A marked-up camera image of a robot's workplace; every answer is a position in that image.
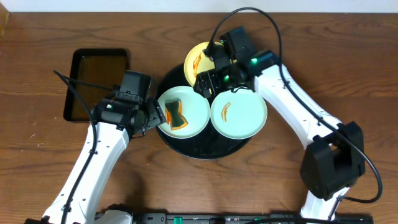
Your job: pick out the orange and green sponge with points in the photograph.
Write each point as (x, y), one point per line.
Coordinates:
(174, 116)

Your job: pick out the round black serving tray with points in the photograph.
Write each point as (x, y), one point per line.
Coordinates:
(209, 143)

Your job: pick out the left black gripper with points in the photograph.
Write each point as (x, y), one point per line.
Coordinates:
(154, 114)

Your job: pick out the black rectangular water tray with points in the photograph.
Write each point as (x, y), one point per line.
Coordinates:
(98, 71)

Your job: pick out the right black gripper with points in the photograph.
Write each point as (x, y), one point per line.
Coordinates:
(203, 78)

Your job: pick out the yellow plate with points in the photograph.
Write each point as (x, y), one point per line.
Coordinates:
(196, 62)

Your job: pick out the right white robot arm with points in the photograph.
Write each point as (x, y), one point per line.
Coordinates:
(333, 159)

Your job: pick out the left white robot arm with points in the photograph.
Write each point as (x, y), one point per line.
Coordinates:
(78, 200)

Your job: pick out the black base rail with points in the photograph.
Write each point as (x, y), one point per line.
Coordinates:
(236, 218)

